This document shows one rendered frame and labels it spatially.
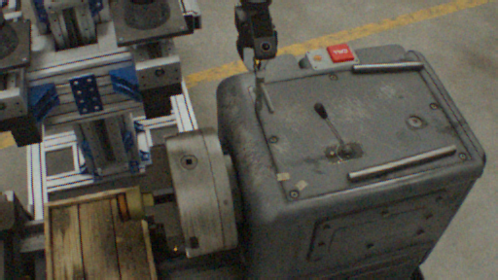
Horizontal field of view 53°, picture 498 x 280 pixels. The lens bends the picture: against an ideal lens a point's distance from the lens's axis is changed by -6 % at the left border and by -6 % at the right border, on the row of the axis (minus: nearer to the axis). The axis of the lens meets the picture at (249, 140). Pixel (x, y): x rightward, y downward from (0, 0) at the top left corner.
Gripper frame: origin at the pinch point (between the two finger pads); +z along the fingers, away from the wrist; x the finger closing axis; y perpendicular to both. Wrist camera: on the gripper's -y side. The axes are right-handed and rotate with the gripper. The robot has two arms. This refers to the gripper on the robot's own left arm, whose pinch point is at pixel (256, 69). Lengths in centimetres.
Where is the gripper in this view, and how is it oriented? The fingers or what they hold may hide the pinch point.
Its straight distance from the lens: 124.1
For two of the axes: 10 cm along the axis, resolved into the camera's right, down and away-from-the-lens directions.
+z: -0.2, 6.3, 7.8
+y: -2.5, -7.6, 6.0
